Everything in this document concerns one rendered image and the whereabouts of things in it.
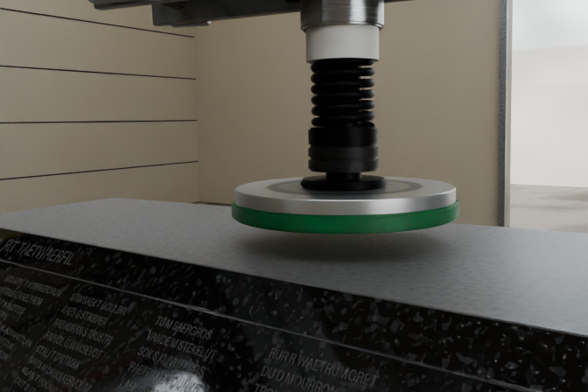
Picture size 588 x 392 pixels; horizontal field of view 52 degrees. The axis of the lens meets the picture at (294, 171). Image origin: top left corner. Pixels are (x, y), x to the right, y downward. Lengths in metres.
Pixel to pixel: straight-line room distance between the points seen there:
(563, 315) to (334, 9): 0.32
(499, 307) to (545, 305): 0.03
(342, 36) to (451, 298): 0.26
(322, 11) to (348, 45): 0.04
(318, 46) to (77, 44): 5.87
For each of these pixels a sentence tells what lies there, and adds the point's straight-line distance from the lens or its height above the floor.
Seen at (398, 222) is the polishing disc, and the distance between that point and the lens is 0.49.
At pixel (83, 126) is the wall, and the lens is 6.36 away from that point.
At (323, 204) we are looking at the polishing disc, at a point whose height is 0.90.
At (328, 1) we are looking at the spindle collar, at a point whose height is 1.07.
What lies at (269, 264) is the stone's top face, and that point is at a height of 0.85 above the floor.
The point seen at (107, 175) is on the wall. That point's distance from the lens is 6.53.
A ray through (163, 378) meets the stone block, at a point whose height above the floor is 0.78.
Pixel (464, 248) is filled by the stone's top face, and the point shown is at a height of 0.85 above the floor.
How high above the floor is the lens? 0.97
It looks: 5 degrees down
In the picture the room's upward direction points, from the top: 1 degrees counter-clockwise
